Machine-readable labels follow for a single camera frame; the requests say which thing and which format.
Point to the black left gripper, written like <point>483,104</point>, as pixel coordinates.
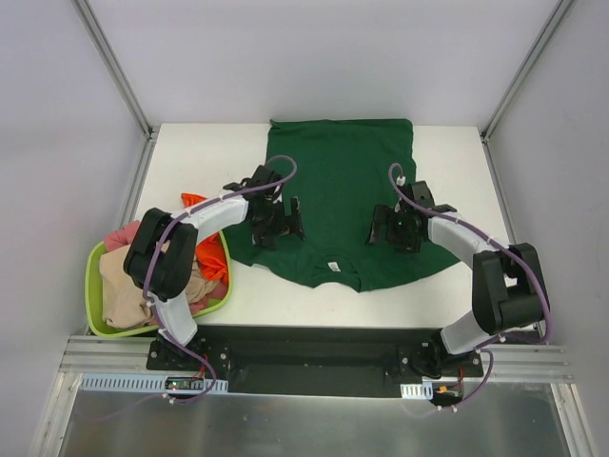
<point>278,224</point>

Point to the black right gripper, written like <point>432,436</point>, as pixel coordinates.
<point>386,228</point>

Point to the dark green t-shirt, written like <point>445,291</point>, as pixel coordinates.
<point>342,174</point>

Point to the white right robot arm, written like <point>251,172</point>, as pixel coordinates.
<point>507,284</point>

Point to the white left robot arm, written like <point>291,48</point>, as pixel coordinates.
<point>159,260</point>

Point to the orange t-shirt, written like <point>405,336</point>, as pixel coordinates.
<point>212,260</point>

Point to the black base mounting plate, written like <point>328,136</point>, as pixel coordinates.
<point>339,362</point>

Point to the beige t-shirt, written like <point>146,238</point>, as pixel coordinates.
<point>124,305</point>

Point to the lime green plastic basket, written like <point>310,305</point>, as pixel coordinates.
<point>94,299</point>

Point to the right white cable duct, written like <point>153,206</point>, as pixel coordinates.
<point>422,391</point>

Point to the white cable duct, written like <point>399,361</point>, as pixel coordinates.
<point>422,391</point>
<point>133,383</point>

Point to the left white cable duct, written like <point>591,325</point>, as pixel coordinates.
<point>133,383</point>

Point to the aluminium front rail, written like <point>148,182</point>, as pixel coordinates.
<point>512,363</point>

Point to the right aluminium frame post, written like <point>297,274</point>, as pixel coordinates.
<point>540,44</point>

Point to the aluminium frame post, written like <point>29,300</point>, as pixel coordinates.
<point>119,78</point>
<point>540,44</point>

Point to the left aluminium frame post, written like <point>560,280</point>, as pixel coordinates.
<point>119,78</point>

